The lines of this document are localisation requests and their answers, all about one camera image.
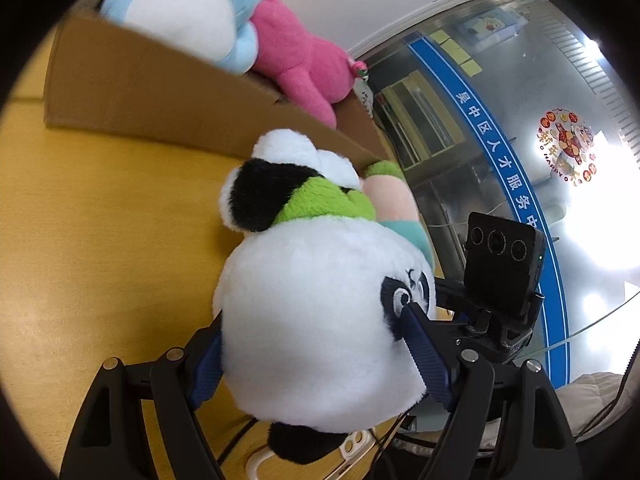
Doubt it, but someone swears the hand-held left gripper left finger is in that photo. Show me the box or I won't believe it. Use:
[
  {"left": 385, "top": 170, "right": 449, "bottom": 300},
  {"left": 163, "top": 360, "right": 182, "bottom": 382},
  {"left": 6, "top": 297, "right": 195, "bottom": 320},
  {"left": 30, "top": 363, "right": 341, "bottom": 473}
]
[{"left": 65, "top": 310, "right": 226, "bottom": 480}]

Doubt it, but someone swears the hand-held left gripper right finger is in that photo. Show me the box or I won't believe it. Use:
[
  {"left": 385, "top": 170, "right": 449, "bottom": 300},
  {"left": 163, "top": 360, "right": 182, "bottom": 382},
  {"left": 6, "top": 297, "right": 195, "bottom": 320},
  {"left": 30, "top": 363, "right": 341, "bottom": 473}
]
[{"left": 400, "top": 304, "right": 583, "bottom": 480}]

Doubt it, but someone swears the white panda plush toy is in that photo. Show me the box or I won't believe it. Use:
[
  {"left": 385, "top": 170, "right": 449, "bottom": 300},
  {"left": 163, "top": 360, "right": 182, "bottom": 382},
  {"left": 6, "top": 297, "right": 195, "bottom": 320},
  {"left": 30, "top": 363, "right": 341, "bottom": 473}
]
[{"left": 212, "top": 129, "right": 438, "bottom": 463}]

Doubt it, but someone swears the pink pig plush toy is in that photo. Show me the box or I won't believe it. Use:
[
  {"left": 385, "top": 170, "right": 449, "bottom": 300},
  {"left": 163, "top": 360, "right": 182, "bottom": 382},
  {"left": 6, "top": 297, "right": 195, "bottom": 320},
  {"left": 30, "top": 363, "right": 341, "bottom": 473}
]
[{"left": 362, "top": 160, "right": 435, "bottom": 267}]

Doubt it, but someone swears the cardboard box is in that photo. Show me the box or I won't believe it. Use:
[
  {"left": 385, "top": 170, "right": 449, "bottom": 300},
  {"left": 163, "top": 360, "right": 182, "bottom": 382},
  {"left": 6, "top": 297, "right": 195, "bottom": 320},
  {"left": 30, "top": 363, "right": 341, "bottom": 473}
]
[{"left": 44, "top": 10, "right": 397, "bottom": 182}]

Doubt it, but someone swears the blue banner strip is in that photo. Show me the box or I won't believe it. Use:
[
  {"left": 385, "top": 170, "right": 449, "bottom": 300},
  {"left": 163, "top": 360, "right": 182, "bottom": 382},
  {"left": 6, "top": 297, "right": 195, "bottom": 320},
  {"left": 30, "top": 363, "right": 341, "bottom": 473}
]
[{"left": 406, "top": 35, "right": 569, "bottom": 392}]

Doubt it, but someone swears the white phone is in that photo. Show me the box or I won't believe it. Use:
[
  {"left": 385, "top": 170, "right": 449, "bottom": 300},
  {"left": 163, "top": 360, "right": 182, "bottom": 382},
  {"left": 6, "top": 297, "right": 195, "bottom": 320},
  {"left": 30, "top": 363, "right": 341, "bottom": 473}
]
[{"left": 245, "top": 426, "right": 377, "bottom": 480}]

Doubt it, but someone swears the round red window sticker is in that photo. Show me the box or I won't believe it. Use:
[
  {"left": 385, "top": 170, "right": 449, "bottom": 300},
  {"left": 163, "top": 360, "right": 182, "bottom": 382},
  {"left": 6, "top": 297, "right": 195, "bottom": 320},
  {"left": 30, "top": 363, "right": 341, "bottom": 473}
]
[{"left": 537, "top": 106, "right": 599, "bottom": 187}]

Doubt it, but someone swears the white padded jacket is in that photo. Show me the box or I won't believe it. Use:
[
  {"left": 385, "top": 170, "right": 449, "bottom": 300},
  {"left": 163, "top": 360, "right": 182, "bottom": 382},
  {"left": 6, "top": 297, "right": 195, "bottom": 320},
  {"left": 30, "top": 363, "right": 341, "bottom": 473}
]
[{"left": 554, "top": 371, "right": 640, "bottom": 444}]

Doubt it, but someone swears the shelf behind glass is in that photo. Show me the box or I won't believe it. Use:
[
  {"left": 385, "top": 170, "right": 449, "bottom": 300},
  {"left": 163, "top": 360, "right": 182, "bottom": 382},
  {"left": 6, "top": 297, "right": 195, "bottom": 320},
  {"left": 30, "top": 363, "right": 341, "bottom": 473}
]
[{"left": 372, "top": 67, "right": 472, "bottom": 169}]

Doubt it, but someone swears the cartoon poster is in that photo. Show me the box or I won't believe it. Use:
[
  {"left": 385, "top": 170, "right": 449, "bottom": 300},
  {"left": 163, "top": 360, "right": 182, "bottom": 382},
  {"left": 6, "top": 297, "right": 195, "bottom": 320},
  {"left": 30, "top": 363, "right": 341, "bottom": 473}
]
[{"left": 459, "top": 9, "right": 529, "bottom": 44}]

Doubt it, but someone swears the blue plush toy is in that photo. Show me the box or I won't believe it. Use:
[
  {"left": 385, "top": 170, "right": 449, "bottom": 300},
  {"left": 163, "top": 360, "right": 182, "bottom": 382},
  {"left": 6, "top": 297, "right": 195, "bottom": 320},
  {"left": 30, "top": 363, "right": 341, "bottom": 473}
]
[{"left": 100, "top": 0, "right": 269, "bottom": 74}]

